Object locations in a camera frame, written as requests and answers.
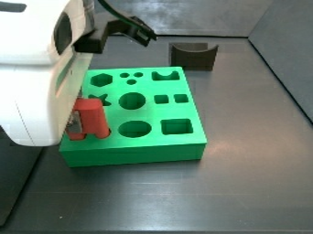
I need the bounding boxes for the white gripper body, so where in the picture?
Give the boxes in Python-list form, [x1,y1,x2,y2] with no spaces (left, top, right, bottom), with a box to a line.
[0,0,93,146]

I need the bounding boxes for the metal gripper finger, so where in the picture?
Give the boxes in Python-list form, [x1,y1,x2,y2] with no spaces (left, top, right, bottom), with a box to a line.
[65,111,81,133]

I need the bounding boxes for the red square-circle peg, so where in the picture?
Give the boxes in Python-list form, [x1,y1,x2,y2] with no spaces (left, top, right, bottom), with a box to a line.
[65,98,109,141]

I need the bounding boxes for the green shape-sorter block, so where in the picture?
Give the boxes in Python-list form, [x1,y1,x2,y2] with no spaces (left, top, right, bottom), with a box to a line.
[60,67,206,167]

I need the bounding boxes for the black curved holder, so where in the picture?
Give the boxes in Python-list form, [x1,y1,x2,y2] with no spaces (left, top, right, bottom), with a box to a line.
[168,42,219,71]

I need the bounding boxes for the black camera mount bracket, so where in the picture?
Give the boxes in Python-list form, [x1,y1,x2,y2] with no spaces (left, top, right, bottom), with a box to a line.
[73,0,156,54]

